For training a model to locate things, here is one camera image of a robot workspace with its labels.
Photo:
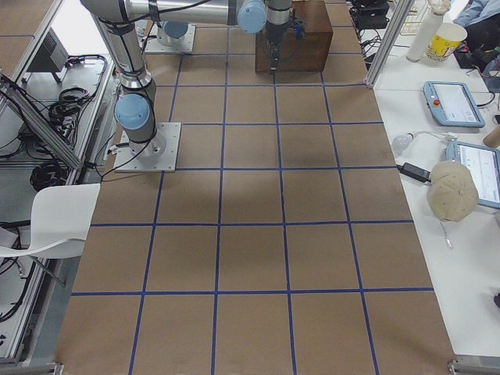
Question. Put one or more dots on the black power adapter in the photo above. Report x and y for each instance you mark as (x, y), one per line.
(414, 172)

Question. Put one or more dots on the cardboard tube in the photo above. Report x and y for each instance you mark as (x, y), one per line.
(492, 140)

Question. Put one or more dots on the yellow popcorn cup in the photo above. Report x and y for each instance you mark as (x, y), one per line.
(447, 39)

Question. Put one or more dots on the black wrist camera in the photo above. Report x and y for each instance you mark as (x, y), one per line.
(298, 27)

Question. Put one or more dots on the dark wooden drawer cabinet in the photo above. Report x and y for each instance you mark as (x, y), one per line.
(300, 45)

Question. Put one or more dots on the blue teach pendant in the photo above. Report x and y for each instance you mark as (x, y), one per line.
(483, 164)
(451, 104)

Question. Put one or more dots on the far blue teach pendant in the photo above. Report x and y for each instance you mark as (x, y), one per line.
(451, 104)

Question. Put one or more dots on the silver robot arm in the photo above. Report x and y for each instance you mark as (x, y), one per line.
(171, 33)
(116, 21)

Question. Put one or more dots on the beige baseball cap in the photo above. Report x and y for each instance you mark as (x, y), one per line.
(452, 195)

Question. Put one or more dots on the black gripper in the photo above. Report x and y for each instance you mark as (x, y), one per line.
(273, 33)

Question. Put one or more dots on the white light bulb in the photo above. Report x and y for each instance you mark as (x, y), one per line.
(401, 142)

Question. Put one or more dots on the near blue teach pendant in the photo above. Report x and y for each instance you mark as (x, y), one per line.
(483, 164)

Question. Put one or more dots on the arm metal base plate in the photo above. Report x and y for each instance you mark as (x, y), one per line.
(159, 155)
(153, 46)

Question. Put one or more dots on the white plastic chair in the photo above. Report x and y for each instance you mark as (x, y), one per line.
(60, 221)

